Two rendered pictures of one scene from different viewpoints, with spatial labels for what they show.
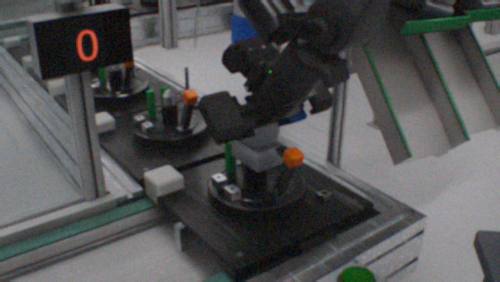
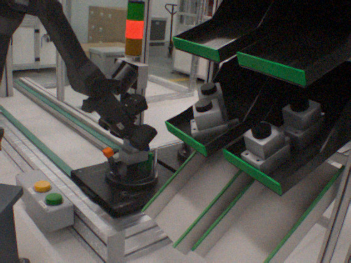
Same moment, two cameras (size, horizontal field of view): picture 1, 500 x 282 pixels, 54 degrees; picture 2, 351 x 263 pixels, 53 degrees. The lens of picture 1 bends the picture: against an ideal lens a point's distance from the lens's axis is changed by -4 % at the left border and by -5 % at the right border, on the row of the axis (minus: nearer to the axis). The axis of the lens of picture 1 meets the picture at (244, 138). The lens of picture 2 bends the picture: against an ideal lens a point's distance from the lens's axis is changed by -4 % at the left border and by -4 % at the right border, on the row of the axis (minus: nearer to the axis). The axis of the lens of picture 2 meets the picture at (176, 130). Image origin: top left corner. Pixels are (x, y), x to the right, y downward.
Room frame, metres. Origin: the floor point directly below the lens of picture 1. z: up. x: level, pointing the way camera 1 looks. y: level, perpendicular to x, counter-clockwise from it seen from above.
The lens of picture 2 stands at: (0.63, -0.89, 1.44)
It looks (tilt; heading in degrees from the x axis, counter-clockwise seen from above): 21 degrees down; 82
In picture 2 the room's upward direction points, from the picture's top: 6 degrees clockwise
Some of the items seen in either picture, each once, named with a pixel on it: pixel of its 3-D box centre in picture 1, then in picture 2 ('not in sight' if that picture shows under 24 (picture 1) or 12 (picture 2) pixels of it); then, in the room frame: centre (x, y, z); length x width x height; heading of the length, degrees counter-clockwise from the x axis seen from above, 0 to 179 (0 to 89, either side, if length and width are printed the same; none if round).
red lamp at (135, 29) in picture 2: not in sight; (134, 29); (0.62, 0.21, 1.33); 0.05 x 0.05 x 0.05
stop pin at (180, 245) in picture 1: (180, 237); not in sight; (0.56, 0.09, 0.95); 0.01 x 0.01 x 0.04; 36
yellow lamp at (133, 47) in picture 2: not in sight; (133, 46); (0.62, 0.21, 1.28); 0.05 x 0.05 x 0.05
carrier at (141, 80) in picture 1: (115, 74); not in sight; (1.04, 0.28, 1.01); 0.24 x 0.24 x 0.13; 36
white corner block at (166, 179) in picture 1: (163, 185); not in sight; (0.66, 0.12, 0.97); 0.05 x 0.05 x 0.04; 36
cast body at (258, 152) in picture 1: (252, 134); (136, 146); (0.65, -0.01, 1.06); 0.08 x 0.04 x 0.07; 36
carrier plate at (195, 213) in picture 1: (255, 199); (131, 181); (0.64, -0.02, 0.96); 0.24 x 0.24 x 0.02; 36
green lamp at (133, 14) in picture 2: not in sight; (135, 11); (0.62, 0.21, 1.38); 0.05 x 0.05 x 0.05
